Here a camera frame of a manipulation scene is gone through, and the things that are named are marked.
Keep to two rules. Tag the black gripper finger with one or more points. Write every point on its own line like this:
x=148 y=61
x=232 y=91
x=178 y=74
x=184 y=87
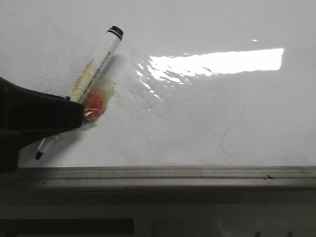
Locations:
x=27 y=116

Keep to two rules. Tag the red round magnet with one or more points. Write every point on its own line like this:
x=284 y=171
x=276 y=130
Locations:
x=93 y=105

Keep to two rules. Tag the white black whiteboard marker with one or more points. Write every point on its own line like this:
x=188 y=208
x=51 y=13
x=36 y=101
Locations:
x=98 y=63

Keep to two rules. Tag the clear adhesive tape piece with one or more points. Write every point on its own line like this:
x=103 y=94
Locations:
x=105 y=87

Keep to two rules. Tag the white glossy whiteboard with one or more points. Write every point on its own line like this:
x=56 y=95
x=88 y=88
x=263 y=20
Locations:
x=197 y=82

